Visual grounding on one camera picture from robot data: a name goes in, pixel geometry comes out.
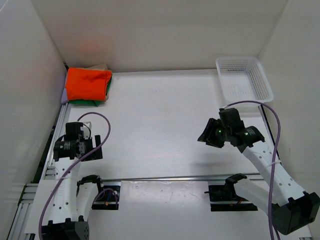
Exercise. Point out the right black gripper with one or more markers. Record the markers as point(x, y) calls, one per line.
point(216, 133)

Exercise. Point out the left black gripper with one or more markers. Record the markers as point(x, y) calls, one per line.
point(96, 148)

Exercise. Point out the green t shirt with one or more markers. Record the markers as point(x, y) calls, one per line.
point(94, 103)

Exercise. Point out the purple t shirt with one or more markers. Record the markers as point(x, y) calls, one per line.
point(64, 97)

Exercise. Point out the orange t shirt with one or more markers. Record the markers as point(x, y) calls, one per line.
point(85, 84)

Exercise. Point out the beige t shirt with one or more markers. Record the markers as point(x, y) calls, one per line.
point(103, 67)

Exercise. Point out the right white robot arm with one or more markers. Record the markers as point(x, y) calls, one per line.
point(288, 205)

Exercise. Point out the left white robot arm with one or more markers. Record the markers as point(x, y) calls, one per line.
point(66, 214)

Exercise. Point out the white plastic basket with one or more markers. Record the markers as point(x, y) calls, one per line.
point(242, 78)

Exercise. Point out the white front board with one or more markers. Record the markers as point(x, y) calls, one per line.
point(174, 210)

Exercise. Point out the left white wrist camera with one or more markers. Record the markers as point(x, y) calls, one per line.
point(86, 129)

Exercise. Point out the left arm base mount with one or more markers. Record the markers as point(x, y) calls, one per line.
point(109, 200)

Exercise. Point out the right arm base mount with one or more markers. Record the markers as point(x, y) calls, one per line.
point(223, 197)

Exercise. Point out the aluminium frame rail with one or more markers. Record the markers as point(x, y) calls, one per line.
point(153, 120)

